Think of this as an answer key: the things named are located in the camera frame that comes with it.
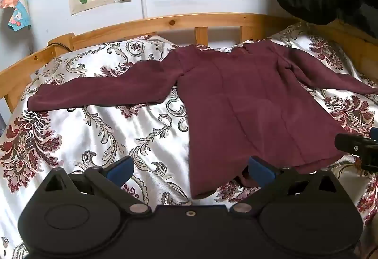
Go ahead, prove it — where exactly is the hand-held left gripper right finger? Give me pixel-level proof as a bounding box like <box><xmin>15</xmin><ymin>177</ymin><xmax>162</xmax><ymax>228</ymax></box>
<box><xmin>231</xmin><ymin>155</ymin><xmax>340</xmax><ymax>215</ymax></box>

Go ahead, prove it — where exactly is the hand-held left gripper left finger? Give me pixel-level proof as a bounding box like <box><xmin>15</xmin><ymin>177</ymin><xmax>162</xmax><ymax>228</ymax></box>
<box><xmin>41</xmin><ymin>155</ymin><xmax>152</xmax><ymax>215</ymax></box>

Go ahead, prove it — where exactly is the maroon long-sleeve shirt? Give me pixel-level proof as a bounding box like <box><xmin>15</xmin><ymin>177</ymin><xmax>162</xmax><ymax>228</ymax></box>
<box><xmin>27</xmin><ymin>40</ymin><xmax>374</xmax><ymax>200</ymax></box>

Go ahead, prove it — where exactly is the floral satin bedspread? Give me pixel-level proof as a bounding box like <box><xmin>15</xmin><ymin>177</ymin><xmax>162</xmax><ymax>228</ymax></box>
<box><xmin>0</xmin><ymin>21</ymin><xmax>378</xmax><ymax>259</ymax></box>

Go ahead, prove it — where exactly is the black cable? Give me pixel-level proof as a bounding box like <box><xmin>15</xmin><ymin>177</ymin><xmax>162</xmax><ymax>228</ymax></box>
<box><xmin>47</xmin><ymin>42</ymin><xmax>73</xmax><ymax>53</ymax></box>

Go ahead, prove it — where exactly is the wooden bed frame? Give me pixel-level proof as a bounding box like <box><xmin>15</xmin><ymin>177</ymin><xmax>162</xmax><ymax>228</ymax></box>
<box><xmin>0</xmin><ymin>12</ymin><xmax>378</xmax><ymax>115</ymax></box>

